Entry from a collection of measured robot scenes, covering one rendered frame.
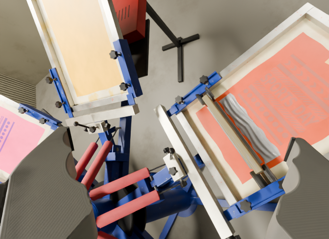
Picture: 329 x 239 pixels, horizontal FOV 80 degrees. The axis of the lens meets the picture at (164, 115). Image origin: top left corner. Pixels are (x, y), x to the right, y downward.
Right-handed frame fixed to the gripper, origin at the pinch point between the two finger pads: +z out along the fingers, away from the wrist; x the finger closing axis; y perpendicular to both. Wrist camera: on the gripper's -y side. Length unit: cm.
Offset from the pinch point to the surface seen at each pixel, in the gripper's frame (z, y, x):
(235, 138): 59, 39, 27
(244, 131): 67, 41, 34
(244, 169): 57, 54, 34
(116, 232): 53, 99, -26
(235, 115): 74, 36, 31
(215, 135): 72, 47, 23
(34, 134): 105, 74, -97
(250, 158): 51, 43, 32
